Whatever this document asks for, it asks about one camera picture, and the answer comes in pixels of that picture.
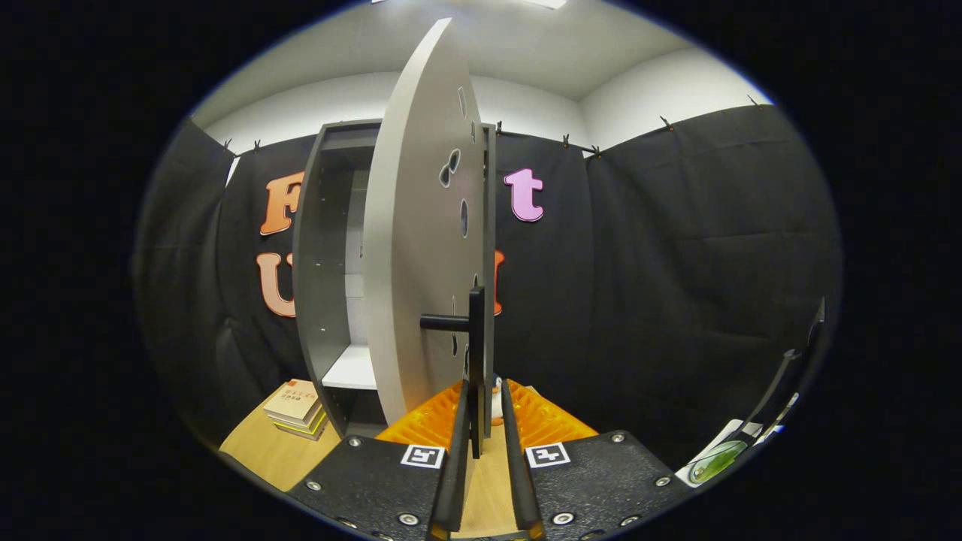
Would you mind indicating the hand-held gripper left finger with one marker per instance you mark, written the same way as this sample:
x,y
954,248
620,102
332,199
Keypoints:
x,y
453,496

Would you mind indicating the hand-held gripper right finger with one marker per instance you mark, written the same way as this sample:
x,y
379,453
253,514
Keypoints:
x,y
522,488

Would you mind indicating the row of cloth clips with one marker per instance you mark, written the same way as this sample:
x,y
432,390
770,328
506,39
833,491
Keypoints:
x,y
665,122

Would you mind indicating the grey shoe cabinet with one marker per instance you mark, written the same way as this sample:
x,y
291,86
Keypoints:
x,y
319,263

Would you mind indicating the yellow edged book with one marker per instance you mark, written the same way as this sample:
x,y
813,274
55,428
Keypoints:
x,y
312,428

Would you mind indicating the black backdrop cloth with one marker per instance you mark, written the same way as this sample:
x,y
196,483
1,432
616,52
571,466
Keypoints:
x,y
676,263

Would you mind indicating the beige shoe cabinet door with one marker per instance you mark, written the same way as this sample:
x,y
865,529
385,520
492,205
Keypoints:
x,y
413,225

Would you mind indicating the wide ceiling light panel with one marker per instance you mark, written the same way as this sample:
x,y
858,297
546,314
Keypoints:
x,y
545,3

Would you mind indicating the green round object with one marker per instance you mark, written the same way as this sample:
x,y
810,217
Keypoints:
x,y
714,462

